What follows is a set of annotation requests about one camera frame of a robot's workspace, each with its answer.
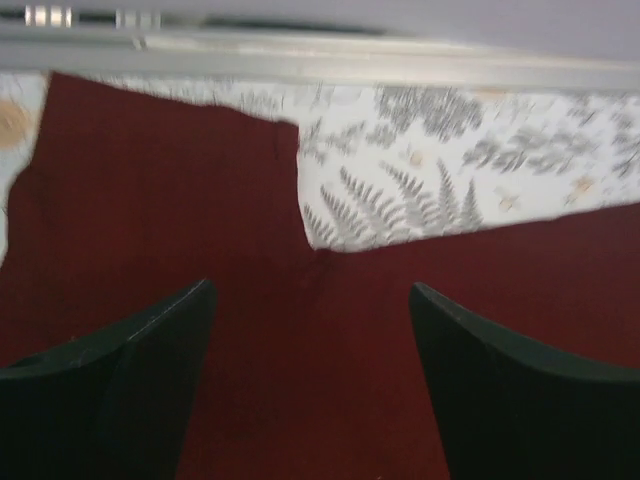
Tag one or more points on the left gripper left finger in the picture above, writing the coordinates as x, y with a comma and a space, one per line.
114, 404

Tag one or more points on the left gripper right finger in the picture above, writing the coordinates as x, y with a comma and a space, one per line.
510, 407

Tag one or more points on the dark red t-shirt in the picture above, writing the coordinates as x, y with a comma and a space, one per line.
313, 372

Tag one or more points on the floral table mat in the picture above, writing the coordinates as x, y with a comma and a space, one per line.
450, 165

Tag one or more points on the aluminium front rail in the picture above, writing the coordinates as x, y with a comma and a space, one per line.
152, 42

